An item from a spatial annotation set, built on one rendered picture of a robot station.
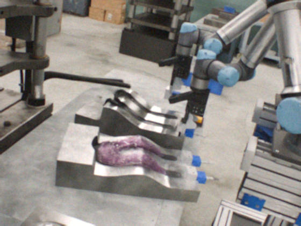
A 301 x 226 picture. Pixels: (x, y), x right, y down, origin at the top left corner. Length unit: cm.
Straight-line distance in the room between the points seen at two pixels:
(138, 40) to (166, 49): 49
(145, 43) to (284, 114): 456
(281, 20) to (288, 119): 31
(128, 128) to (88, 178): 39
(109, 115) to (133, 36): 416
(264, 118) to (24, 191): 117
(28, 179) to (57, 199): 14
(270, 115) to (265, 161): 50
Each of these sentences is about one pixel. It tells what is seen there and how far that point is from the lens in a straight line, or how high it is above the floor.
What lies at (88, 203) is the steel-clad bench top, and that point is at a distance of 113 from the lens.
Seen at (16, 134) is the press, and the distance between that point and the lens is 155.
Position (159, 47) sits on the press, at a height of 28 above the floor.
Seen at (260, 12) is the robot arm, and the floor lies 144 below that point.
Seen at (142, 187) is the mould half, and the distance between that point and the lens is 116.
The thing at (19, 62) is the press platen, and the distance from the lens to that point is 158.
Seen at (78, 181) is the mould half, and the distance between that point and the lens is 115.
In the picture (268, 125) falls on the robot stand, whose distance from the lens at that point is 174.
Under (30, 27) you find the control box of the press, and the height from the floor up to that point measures 115.
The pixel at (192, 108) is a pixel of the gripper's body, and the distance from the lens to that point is 140.
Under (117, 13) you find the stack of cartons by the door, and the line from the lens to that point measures 806.
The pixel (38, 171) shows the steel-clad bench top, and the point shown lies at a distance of 124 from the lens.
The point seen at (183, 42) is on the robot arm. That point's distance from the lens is 161.
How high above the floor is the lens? 155
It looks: 24 degrees down
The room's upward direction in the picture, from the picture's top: 12 degrees clockwise
